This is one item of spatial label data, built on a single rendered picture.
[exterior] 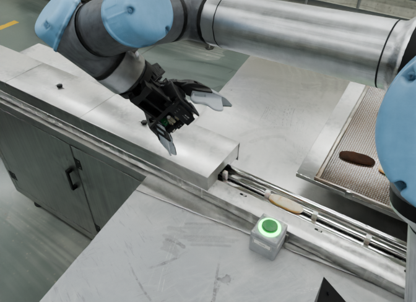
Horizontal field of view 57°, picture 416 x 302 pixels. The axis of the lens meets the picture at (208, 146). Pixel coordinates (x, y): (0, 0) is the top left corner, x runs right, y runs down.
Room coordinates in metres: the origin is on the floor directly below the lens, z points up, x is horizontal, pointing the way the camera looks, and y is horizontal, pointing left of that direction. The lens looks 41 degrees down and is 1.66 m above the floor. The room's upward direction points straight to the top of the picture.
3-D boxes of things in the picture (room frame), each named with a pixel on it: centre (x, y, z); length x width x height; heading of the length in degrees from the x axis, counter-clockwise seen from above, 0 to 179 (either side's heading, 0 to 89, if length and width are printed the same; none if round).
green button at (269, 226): (0.58, -0.15, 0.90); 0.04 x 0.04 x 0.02
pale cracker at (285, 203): (0.69, -0.22, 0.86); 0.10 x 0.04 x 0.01; 57
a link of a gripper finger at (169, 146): (0.55, 0.08, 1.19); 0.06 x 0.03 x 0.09; 18
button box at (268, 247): (0.58, -0.15, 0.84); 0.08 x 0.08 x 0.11; 57
